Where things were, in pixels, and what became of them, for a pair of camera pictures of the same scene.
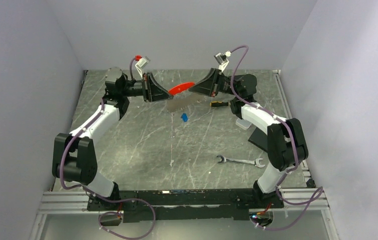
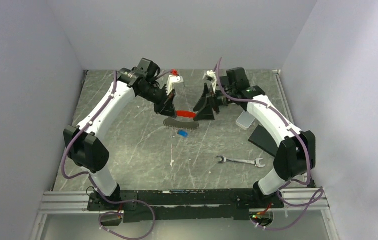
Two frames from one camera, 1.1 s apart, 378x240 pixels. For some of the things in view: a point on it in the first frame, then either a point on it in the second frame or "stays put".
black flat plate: x=259 y=138 stays put
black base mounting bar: x=155 y=205 stays put
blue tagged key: x=184 y=117 → x=182 y=133
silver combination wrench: x=256 y=162 stays put
